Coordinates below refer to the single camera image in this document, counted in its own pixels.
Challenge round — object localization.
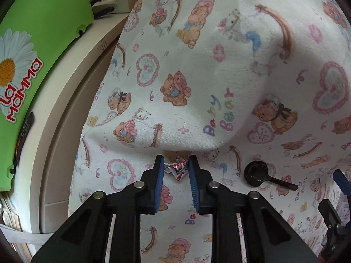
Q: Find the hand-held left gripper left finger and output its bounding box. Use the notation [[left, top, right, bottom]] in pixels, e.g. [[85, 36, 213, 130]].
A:
[[31, 155, 165, 263]]

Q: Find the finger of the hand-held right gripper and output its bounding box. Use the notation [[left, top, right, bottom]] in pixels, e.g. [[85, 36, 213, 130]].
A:
[[333, 169, 351, 191], [318, 199, 343, 228]]

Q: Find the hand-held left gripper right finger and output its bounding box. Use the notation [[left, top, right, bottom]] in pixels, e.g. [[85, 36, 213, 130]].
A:
[[188, 155, 320, 263]]

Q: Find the red checked foil wrapper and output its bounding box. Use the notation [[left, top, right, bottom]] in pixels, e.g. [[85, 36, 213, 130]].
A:
[[164, 157, 190, 182]]

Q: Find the black plastic spoon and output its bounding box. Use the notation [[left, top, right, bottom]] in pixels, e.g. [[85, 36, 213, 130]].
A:
[[244, 161, 298, 191]]

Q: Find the teddy bear printed blanket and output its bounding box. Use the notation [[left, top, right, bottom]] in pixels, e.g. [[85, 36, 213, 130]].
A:
[[68, 0, 351, 263]]

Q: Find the white cloth strip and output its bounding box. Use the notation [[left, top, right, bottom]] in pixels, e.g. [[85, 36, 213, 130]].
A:
[[0, 223, 53, 245]]

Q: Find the green board with daisy print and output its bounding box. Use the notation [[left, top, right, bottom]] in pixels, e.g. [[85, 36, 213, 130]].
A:
[[0, 0, 95, 192]]

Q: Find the cream furniture frame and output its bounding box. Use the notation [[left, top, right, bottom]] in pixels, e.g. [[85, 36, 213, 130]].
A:
[[0, 5, 138, 252]]

